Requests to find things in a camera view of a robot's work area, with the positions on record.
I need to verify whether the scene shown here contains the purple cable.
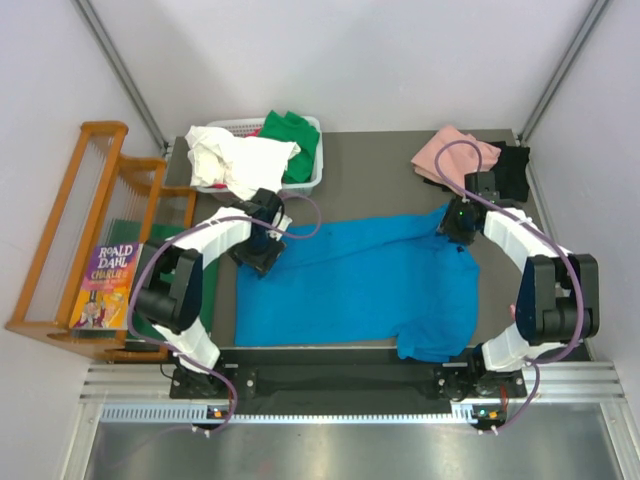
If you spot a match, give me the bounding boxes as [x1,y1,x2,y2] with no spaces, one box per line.
[127,194,322,441]
[433,140,585,437]

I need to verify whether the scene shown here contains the Roald Dahl book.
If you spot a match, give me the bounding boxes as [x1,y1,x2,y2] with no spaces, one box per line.
[69,242,141,330]

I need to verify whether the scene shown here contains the right aluminium frame post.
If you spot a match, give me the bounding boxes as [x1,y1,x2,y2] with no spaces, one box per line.
[516,0,612,144]

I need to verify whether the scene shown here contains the pink folded t-shirt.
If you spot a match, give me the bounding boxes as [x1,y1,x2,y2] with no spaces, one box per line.
[411,126,501,191]

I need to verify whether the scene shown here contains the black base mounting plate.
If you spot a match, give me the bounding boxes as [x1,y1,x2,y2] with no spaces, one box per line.
[168,363,527,402]

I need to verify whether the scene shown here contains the black folded t-shirt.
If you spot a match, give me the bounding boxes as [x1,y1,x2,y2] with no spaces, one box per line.
[423,141,530,202]

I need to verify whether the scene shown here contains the white t-shirt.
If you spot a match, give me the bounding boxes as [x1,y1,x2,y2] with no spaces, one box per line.
[185,126,301,200]

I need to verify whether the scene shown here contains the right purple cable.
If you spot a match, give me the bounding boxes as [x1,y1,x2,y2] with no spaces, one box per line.
[433,140,585,437]

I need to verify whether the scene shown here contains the green t-shirt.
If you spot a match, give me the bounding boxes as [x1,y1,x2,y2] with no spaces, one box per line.
[259,109,321,185]

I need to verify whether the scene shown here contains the aluminium frame post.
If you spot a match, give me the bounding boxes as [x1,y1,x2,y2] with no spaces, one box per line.
[516,0,612,144]
[71,0,170,153]

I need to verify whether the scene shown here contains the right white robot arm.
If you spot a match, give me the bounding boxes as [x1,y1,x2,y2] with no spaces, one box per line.
[438,172,600,396]

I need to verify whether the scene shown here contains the white slotted cable duct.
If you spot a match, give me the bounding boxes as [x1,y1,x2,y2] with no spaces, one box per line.
[99,403,506,426]

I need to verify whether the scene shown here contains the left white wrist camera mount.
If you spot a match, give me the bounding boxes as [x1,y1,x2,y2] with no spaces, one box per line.
[268,214,292,241]

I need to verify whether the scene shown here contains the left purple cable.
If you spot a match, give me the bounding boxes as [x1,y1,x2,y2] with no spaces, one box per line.
[127,194,322,441]

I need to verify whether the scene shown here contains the left aluminium frame post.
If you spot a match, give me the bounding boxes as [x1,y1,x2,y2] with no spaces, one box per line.
[71,0,170,153]

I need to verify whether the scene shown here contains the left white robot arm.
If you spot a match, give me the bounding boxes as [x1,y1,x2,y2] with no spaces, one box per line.
[127,188,286,397]

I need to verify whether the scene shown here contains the wooden book rack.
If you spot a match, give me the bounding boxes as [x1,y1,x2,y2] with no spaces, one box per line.
[6,121,197,363]

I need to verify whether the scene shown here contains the white plastic laundry basket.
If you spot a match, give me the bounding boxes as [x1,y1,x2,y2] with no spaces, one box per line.
[194,116,324,201]

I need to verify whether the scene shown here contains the blue t-shirt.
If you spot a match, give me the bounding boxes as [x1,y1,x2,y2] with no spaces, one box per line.
[235,206,479,363]

